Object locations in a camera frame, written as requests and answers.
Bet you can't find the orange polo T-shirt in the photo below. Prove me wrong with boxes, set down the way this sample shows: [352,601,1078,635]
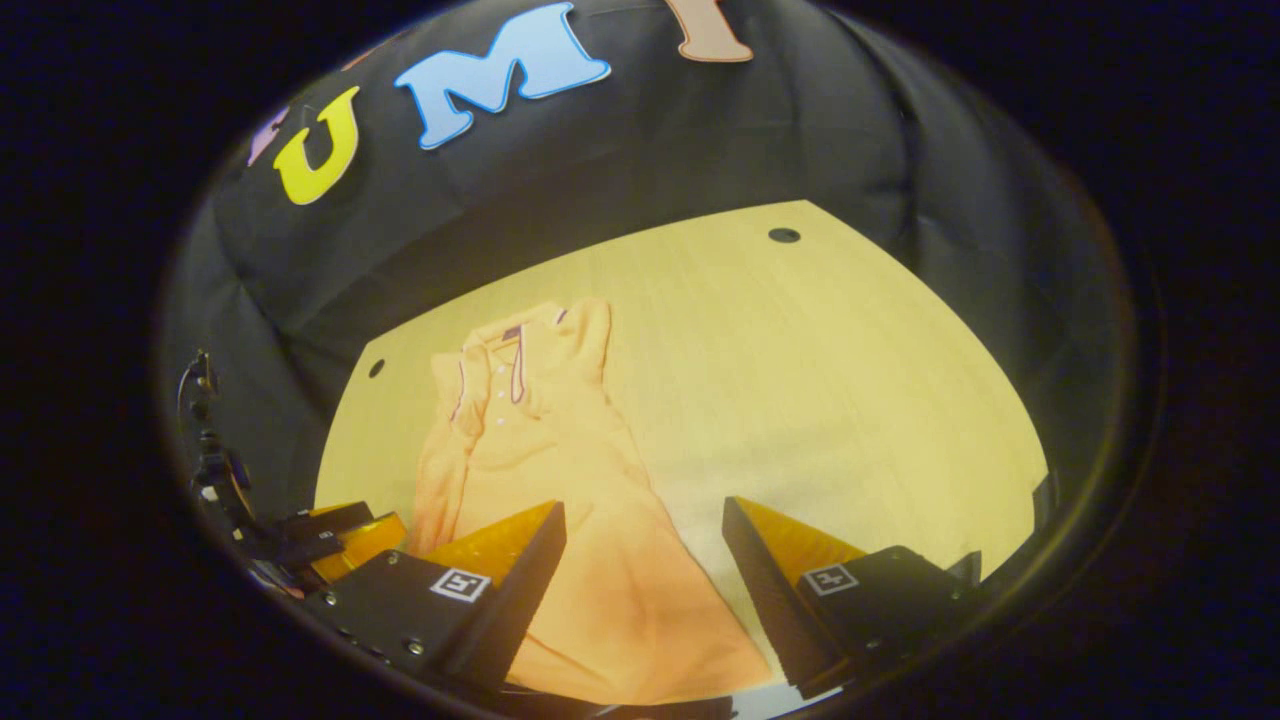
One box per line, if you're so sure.
[405,298,776,706]

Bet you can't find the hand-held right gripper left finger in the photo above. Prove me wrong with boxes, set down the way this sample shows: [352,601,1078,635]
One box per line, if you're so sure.
[305,501,568,691]

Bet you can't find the black backdrop cloth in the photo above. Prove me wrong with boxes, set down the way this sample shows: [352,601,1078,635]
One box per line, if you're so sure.
[160,0,1131,521]

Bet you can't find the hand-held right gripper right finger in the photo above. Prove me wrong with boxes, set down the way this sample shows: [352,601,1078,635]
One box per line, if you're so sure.
[722,496,986,701]

